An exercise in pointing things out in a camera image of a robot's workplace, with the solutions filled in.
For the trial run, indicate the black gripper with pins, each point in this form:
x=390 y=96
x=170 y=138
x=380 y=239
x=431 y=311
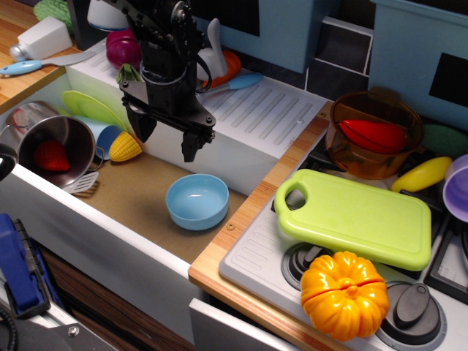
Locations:
x=173 y=101

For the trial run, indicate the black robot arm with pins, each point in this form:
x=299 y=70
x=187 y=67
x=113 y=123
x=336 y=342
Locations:
x=167 y=34

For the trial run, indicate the light blue plastic bowl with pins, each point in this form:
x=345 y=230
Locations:
x=198 y=202

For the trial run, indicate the yellow toy corn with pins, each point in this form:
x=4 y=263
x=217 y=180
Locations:
x=124 y=148

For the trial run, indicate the light blue plastic cup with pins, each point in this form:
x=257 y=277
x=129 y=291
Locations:
x=104 y=135

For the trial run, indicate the green folded leaf toy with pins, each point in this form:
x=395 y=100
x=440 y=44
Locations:
x=128 y=73

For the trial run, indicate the white toy faucet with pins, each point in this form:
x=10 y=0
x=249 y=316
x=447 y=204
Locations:
x=212 y=62

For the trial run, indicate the magenta toy onion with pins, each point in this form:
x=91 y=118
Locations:
x=123 y=48

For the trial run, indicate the white slotted spatula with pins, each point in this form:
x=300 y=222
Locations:
x=83 y=184

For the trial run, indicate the light green plastic plate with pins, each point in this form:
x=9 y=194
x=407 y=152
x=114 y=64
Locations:
x=80 y=104

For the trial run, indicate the white toy sink unit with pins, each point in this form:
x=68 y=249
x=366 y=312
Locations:
x=121 y=234

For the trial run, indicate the stainless steel pot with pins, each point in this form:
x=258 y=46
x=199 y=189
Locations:
x=34 y=122

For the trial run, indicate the red toy strawberry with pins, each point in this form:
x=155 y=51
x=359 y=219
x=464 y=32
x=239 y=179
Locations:
x=50 y=155

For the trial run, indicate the white and blue cup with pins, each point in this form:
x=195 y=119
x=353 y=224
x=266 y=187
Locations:
x=103 y=16

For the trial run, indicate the white salt shaker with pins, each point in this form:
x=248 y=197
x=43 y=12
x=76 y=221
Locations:
x=46 y=38

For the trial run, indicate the blue storage bin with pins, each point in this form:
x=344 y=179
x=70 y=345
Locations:
x=420 y=52
x=283 y=33

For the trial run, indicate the green toy lettuce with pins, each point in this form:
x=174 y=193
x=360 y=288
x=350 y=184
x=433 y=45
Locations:
x=57 y=9

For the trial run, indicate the black stove knob behind pumpkin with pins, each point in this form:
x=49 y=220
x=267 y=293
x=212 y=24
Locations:
x=297 y=260

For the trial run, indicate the blue clamp device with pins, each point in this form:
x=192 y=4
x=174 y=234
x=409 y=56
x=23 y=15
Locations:
x=26 y=290

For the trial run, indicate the transparent brown plastic pot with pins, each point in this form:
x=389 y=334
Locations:
x=377 y=105

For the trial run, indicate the green plastic cutting board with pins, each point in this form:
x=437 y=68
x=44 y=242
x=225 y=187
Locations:
x=343 y=215

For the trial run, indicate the red toy pepper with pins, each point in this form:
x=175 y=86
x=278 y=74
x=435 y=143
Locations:
x=379 y=137

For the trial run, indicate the orange toy pumpkin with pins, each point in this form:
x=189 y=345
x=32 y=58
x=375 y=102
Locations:
x=344 y=296

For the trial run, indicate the yellow toy banana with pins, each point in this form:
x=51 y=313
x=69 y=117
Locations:
x=423 y=176

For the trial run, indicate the blue storage bin right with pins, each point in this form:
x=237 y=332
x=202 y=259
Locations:
x=420 y=52

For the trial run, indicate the dark green round sponge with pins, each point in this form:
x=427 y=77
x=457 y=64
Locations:
x=444 y=140

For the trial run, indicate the purple plastic cup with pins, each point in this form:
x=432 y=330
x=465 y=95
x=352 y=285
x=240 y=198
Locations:
x=455 y=189

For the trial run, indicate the grey toy stove top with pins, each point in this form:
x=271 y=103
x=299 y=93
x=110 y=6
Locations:
x=254 y=262

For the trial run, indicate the blue handled utensil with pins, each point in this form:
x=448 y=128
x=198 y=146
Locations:
x=238 y=82

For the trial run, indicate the blue handled butter knife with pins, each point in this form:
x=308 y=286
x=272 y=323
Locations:
x=25 y=67

